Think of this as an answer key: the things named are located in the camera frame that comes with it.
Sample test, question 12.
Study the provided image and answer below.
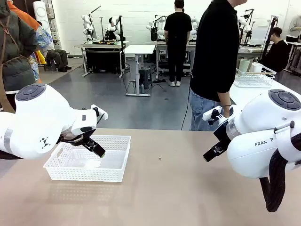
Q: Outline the white perforated plastic basket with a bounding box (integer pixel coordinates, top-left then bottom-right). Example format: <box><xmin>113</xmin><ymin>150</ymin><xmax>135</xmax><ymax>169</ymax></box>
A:
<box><xmin>43</xmin><ymin>135</ymin><xmax>132</xmax><ymax>183</ymax></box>

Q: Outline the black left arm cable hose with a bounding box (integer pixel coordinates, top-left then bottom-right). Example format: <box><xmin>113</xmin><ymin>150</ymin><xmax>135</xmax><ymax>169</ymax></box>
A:
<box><xmin>0</xmin><ymin>150</ymin><xmax>22</xmax><ymax>161</ymax></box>

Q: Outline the white cup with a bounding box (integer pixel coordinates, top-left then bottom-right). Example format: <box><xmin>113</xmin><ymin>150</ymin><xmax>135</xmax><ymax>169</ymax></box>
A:
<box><xmin>249</xmin><ymin>62</ymin><xmax>263</xmax><ymax>73</ymax></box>

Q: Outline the person in orange jacket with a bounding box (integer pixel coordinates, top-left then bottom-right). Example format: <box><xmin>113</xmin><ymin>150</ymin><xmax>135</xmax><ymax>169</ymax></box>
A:
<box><xmin>7</xmin><ymin>0</ymin><xmax>48</xmax><ymax>84</ymax></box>

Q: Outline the grey robot workbench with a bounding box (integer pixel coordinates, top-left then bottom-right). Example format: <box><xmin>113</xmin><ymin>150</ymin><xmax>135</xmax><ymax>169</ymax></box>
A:
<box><xmin>74</xmin><ymin>41</ymin><xmax>130</xmax><ymax>78</ymax></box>

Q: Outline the person in dark green jacket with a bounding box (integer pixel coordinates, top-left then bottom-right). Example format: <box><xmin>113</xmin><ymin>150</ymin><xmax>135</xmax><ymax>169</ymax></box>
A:
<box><xmin>0</xmin><ymin>0</ymin><xmax>38</xmax><ymax>112</ymax></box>

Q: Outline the person in blue patterned shirt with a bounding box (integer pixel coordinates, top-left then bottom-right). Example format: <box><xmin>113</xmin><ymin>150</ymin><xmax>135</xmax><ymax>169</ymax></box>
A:
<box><xmin>30</xmin><ymin>20</ymin><xmax>72</xmax><ymax>81</ymax></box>

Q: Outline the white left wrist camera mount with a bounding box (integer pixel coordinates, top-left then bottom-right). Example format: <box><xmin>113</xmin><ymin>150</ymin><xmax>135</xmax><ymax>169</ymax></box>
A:
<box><xmin>90</xmin><ymin>104</ymin><xmax>109</xmax><ymax>123</ymax></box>

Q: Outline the person's right forearm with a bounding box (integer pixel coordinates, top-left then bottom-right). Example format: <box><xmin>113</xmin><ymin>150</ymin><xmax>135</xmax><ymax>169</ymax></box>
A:
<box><xmin>217</xmin><ymin>91</ymin><xmax>233</xmax><ymax>108</ymax></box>

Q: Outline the grey plastic stool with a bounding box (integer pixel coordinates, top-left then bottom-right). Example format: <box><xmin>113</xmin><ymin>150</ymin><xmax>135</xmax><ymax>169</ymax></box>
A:
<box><xmin>138</xmin><ymin>67</ymin><xmax>153</xmax><ymax>89</ymax></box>

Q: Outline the seated person in black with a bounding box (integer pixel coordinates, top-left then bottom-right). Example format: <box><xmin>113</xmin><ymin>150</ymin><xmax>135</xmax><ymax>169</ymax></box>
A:
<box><xmin>258</xmin><ymin>27</ymin><xmax>290</xmax><ymax>73</ymax></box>

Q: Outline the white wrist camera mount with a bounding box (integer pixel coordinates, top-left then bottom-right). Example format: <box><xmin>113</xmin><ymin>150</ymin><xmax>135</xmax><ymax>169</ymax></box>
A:
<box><xmin>90</xmin><ymin>104</ymin><xmax>109</xmax><ymax>123</ymax></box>
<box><xmin>202</xmin><ymin>105</ymin><xmax>234</xmax><ymax>126</ymax></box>

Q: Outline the white standing desk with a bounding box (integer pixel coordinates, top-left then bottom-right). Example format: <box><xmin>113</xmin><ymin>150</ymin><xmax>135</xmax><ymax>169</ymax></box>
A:
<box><xmin>123</xmin><ymin>44</ymin><xmax>156</xmax><ymax>97</ymax></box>

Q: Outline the black tripod stand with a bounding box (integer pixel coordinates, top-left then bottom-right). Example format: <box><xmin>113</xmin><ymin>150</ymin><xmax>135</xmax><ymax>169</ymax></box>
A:
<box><xmin>261</xmin><ymin>15</ymin><xmax>280</xmax><ymax>63</ymax></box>

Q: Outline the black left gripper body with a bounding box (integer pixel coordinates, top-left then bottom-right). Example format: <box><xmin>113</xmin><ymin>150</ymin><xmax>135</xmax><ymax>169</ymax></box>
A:
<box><xmin>56</xmin><ymin>126</ymin><xmax>96</xmax><ymax>146</ymax></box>

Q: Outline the standing person in black clothes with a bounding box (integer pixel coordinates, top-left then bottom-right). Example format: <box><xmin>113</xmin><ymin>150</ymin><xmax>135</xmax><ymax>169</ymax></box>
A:
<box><xmin>164</xmin><ymin>0</ymin><xmax>193</xmax><ymax>87</ymax></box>

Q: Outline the thin black hanging cable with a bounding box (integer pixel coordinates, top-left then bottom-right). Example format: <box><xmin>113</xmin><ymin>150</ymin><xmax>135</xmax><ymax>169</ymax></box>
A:
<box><xmin>180</xmin><ymin>87</ymin><xmax>191</xmax><ymax>130</ymax></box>

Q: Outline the person in black shirt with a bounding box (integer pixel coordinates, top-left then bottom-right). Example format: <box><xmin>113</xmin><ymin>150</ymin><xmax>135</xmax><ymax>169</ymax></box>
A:
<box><xmin>189</xmin><ymin>0</ymin><xmax>247</xmax><ymax>131</ymax></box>

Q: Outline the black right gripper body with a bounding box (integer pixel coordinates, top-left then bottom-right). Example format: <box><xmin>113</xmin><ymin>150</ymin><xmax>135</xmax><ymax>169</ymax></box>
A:
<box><xmin>213</xmin><ymin>119</ymin><xmax>233</xmax><ymax>147</ymax></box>

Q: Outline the white wire dish rack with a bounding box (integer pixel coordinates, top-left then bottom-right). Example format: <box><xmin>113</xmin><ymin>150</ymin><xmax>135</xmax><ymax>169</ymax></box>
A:
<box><xmin>234</xmin><ymin>65</ymin><xmax>277</xmax><ymax>89</ymax></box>

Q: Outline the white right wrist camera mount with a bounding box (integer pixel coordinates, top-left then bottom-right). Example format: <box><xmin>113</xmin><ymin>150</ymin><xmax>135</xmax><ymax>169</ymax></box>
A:
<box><xmin>202</xmin><ymin>105</ymin><xmax>234</xmax><ymax>126</ymax></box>

